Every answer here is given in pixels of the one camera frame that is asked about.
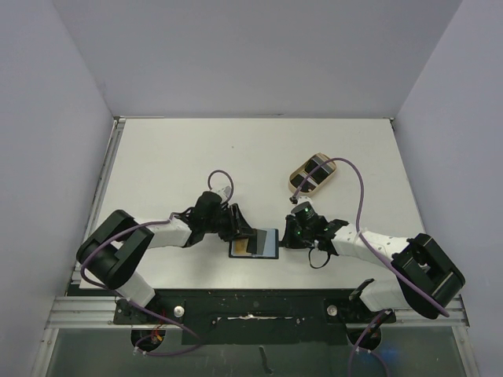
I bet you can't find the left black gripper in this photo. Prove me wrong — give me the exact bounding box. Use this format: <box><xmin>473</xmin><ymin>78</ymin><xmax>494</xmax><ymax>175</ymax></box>
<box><xmin>204</xmin><ymin>203</ymin><xmax>254</xmax><ymax>241</ymax></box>

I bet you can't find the gold VIP credit card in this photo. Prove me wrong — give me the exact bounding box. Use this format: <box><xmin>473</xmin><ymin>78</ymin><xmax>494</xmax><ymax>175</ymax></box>
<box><xmin>231</xmin><ymin>239</ymin><xmax>248</xmax><ymax>257</ymax></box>

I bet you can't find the black leather card holder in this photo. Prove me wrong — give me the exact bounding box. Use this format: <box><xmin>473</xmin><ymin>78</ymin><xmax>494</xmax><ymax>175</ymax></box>
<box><xmin>229</xmin><ymin>229</ymin><xmax>279</xmax><ymax>259</ymax></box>

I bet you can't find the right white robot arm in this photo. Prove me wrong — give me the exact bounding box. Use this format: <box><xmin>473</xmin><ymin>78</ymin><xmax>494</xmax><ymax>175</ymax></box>
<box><xmin>280</xmin><ymin>202</ymin><xmax>466</xmax><ymax>321</ymax></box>

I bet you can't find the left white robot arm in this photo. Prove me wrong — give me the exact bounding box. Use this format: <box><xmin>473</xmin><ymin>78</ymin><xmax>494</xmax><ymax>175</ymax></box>
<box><xmin>76</xmin><ymin>187</ymin><xmax>257</xmax><ymax>323</ymax></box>

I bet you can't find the loose black card in tray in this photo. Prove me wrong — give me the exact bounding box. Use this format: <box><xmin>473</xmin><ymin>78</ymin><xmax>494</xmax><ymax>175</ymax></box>
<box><xmin>290</xmin><ymin>174</ymin><xmax>314</xmax><ymax>192</ymax></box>

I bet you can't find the stack of black cards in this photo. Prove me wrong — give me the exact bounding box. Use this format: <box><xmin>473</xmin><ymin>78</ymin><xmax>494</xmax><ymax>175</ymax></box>
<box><xmin>304</xmin><ymin>155</ymin><xmax>336</xmax><ymax>184</ymax></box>

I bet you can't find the beige wooden tray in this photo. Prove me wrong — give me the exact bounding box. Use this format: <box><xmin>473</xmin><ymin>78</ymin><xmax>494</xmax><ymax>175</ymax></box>
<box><xmin>288</xmin><ymin>152</ymin><xmax>337</xmax><ymax>197</ymax></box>

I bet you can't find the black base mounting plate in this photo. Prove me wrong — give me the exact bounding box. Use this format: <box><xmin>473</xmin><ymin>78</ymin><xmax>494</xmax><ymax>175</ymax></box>
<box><xmin>112</xmin><ymin>287</ymin><xmax>377</xmax><ymax>346</ymax></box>

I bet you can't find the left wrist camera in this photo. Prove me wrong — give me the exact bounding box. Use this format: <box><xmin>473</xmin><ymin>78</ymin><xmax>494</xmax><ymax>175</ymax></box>
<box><xmin>215</xmin><ymin>185</ymin><xmax>233</xmax><ymax>203</ymax></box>

